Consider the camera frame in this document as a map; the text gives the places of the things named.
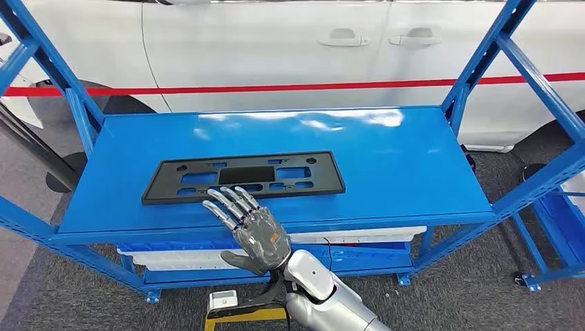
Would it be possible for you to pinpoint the black stanchion base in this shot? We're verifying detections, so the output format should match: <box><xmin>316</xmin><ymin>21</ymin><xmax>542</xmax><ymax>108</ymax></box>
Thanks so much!
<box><xmin>522</xmin><ymin>163</ymin><xmax>547</xmax><ymax>183</ymax></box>

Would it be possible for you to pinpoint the black barrier stanchion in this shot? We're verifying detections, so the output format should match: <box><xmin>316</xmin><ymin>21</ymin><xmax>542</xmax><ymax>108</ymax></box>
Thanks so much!
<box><xmin>0</xmin><ymin>102</ymin><xmax>88</xmax><ymax>194</ymax></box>

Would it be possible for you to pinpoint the black camera cable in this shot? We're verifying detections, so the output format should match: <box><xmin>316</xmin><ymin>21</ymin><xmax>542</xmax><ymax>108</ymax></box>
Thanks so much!
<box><xmin>283</xmin><ymin>292</ymin><xmax>296</xmax><ymax>331</ymax></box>

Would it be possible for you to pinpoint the white car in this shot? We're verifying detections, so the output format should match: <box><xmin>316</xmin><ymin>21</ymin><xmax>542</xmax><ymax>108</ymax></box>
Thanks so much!
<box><xmin>0</xmin><ymin>0</ymin><xmax>585</xmax><ymax>154</ymax></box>

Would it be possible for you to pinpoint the blue metal rack on casters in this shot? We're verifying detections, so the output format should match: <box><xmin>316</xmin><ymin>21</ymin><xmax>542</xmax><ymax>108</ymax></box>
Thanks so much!
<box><xmin>514</xmin><ymin>185</ymin><xmax>585</xmax><ymax>293</ymax></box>

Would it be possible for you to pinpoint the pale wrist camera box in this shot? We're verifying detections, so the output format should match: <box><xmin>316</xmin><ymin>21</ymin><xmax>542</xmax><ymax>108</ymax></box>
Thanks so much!
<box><xmin>208</xmin><ymin>290</ymin><xmax>239</xmax><ymax>315</ymax></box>

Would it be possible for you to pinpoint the white car door handle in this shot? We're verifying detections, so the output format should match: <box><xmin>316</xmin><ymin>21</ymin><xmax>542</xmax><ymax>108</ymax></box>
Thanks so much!
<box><xmin>388</xmin><ymin>28</ymin><xmax>442</xmax><ymax>47</ymax></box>
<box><xmin>317</xmin><ymin>28</ymin><xmax>371</xmax><ymax>48</ymax></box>

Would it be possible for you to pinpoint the yellow floor tape square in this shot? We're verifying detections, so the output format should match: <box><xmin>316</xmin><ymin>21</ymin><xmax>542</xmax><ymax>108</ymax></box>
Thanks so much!
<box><xmin>204</xmin><ymin>307</ymin><xmax>289</xmax><ymax>331</ymax></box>

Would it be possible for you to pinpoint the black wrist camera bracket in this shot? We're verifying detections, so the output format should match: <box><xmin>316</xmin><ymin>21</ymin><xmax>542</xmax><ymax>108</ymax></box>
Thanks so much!
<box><xmin>208</xmin><ymin>269</ymin><xmax>289</xmax><ymax>321</ymax></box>

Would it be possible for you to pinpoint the black plastic plate frame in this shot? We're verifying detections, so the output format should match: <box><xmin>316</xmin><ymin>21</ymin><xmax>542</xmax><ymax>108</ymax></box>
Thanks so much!
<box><xmin>141</xmin><ymin>151</ymin><xmax>346</xmax><ymax>205</ymax></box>

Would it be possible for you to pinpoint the blue plastic bin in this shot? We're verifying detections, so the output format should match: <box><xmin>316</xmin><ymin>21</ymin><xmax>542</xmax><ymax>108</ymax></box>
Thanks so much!
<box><xmin>116</xmin><ymin>241</ymin><xmax>239</xmax><ymax>252</ymax></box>
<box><xmin>328</xmin><ymin>242</ymin><xmax>413</xmax><ymax>270</ymax></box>

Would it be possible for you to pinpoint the blue metal shelf rack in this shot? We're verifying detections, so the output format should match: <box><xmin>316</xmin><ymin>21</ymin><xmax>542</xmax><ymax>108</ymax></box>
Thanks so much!
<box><xmin>0</xmin><ymin>0</ymin><xmax>585</xmax><ymax>305</ymax></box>

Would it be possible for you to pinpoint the red barrier belt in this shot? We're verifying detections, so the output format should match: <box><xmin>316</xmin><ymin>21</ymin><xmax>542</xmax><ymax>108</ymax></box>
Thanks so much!
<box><xmin>2</xmin><ymin>72</ymin><xmax>585</xmax><ymax>98</ymax></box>

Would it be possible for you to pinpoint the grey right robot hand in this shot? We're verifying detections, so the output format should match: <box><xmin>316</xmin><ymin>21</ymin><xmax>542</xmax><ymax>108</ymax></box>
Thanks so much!
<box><xmin>202</xmin><ymin>186</ymin><xmax>292</xmax><ymax>277</ymax></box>

